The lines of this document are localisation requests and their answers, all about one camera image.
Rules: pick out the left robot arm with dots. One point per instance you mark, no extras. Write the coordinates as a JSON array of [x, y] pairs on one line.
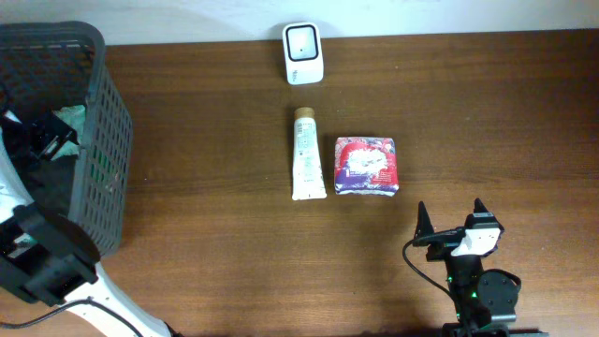
[[47, 258]]

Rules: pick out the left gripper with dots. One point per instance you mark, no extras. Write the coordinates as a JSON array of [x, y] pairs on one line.
[[46, 130]]

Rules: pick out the white barcode scanner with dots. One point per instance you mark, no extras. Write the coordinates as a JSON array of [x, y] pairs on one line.
[[304, 63]]

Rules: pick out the grey plastic mesh basket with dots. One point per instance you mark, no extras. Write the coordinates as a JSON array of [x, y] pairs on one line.
[[47, 66]]

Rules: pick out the purple red pad pack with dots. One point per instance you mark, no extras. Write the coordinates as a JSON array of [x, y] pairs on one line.
[[365, 166]]

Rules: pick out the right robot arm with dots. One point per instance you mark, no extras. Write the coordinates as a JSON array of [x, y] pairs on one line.
[[485, 300]]

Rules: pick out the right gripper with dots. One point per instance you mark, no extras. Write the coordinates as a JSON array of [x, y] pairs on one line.
[[423, 225]]

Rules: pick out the white tube with tan cap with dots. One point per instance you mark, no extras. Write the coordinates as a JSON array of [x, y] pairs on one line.
[[308, 180]]

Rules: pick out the teal wipes packet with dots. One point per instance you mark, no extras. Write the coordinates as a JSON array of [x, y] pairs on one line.
[[74, 117]]

